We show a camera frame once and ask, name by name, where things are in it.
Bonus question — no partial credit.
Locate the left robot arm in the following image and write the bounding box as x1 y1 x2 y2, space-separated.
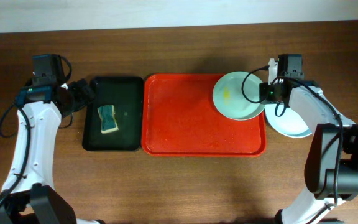
0 79 95 223

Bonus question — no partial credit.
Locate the black plastic tray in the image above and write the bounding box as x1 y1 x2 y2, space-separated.
82 77 144 151

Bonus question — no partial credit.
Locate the white plate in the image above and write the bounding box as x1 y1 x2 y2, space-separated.
280 131 312 138

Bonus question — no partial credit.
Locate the red plastic tray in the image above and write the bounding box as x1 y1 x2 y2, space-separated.
141 73 267 157

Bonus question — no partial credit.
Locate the light blue plate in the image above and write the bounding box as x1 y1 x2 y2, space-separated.
264 104 311 133

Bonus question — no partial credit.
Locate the green and yellow sponge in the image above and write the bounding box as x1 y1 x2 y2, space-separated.
98 105 119 134

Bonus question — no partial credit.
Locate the mint green plate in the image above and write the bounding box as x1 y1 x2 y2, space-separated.
213 72 265 121

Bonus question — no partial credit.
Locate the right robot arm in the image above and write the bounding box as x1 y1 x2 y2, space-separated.
259 54 358 223

